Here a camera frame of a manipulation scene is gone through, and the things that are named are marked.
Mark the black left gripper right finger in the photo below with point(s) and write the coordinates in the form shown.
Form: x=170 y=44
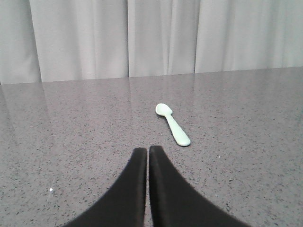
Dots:
x=175 y=203

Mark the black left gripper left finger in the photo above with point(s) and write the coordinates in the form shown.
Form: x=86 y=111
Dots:
x=123 y=205

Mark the pale green plastic spoon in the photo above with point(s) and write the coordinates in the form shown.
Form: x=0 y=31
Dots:
x=179 y=135

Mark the white curtain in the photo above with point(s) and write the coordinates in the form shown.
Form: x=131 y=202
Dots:
x=57 y=40

